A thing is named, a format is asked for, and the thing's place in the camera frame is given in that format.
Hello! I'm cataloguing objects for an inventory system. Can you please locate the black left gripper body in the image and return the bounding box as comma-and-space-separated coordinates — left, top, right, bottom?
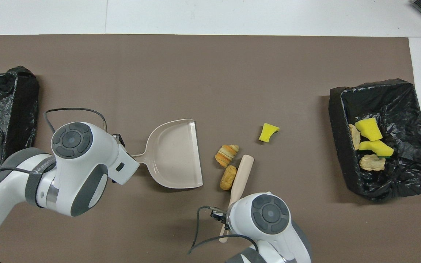
112, 133, 127, 148

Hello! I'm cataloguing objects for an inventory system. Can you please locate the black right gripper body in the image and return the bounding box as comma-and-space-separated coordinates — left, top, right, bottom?
210, 206, 232, 231

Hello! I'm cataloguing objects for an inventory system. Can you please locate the brown toy bread roll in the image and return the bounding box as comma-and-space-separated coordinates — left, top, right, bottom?
220, 165, 238, 191

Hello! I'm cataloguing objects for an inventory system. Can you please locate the beige brush with black bristles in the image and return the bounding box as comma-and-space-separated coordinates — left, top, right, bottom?
219, 154, 255, 244

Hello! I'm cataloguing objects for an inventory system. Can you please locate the beige plastic dustpan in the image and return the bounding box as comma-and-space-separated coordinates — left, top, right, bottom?
132, 118, 204, 190

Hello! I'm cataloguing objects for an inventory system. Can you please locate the toy croissant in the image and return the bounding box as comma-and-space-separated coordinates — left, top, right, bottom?
348, 123, 361, 151
215, 144, 240, 168
359, 154, 387, 172

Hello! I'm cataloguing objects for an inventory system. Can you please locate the plain yellow sponge piece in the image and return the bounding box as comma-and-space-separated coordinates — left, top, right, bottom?
258, 123, 280, 144

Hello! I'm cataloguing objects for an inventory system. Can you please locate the green and yellow sponge piece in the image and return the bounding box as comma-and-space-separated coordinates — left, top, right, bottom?
358, 140, 395, 159

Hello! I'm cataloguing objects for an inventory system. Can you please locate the notched green yellow sponge piece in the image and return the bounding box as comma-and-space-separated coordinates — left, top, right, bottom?
354, 117, 383, 142

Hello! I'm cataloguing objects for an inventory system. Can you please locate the brown table mat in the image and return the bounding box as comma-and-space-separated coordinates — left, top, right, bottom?
0, 34, 421, 263

